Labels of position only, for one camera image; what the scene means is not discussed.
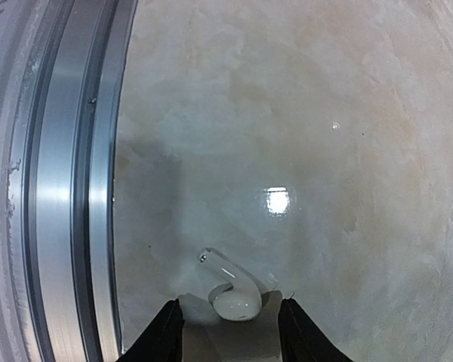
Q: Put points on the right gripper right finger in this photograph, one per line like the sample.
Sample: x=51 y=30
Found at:
x=300 y=338

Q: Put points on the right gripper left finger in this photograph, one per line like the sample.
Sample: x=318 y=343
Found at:
x=162 y=340

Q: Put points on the white stem earbud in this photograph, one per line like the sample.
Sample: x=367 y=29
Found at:
x=241 y=299

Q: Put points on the aluminium front rail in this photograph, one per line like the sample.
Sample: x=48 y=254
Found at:
x=61 y=73

